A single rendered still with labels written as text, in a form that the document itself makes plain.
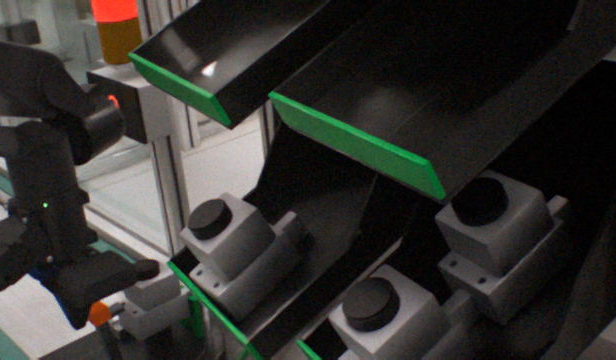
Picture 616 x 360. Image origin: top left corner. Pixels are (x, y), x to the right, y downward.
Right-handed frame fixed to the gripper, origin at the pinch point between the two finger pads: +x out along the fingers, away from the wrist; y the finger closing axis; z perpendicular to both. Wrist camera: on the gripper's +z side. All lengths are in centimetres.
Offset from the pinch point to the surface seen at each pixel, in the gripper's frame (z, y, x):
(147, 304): -6.6, 2.1, 3.1
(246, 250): -1.7, 28.8, -14.9
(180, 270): -1.2, 20.4, -10.4
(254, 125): -81, -78, 23
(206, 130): -69, -82, 21
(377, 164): 1, 44, -26
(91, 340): -4.8, -10.4, 12.4
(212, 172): -57, -63, 23
